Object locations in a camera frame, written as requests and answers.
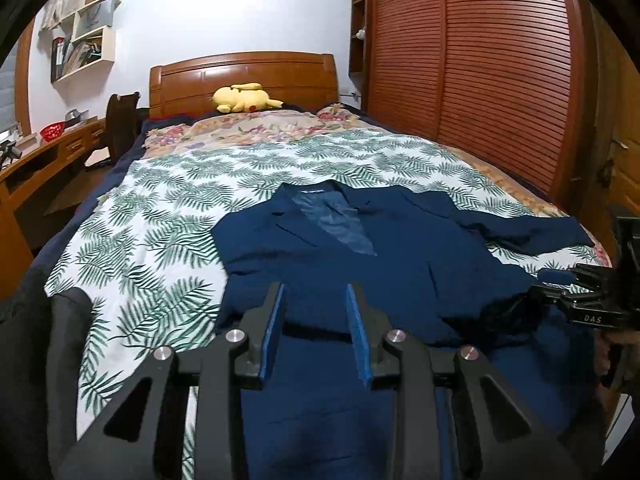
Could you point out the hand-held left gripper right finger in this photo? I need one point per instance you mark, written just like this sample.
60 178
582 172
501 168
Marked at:
357 331

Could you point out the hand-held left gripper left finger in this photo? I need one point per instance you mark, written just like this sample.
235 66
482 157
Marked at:
272 331

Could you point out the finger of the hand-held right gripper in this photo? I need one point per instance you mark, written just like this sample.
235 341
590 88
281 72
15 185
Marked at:
552 275
530 305

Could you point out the navy blue blazer jacket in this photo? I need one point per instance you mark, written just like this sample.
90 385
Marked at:
380 270

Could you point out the person's right hand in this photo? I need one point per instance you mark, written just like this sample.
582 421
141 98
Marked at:
606 355

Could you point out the woven straw mat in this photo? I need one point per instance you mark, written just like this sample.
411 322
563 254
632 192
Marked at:
520 182

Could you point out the wooden door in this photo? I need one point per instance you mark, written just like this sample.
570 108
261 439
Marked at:
622 135

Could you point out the wooden bed with leaf bedspread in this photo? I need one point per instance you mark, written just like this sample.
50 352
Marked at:
175 210

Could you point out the wooden louvered wardrobe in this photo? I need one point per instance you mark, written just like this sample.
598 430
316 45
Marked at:
500 60

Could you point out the yellow plush toy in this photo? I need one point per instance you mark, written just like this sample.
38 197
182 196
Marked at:
242 97

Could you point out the dark grey cloth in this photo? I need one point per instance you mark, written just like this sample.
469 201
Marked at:
30 385

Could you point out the dark chair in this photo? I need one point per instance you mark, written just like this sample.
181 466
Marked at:
120 125

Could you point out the wooden headboard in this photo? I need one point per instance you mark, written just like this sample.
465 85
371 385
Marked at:
200 72

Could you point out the wooden desk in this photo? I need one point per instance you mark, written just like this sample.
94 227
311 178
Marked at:
35 180

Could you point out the grey metal pot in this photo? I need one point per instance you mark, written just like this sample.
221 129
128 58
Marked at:
75 116

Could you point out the red basket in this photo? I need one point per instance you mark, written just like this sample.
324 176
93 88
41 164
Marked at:
52 131

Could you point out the small white figurine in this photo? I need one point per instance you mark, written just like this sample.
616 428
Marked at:
360 34

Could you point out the white wall shelf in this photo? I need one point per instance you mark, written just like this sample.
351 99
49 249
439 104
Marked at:
92 35

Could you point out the wooden window frame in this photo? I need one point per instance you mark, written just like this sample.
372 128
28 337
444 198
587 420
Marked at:
22 85

